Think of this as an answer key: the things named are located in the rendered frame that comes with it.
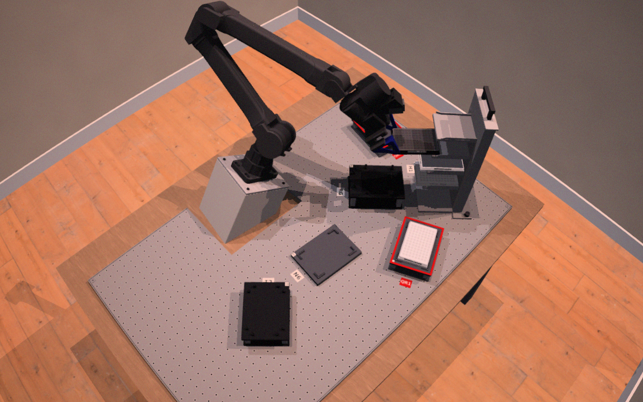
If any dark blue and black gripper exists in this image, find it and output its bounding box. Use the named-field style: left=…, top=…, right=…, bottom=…
left=355, top=107, right=400, bottom=155

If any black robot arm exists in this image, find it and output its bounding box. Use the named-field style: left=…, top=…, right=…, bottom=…
left=185, top=1, right=405, bottom=184

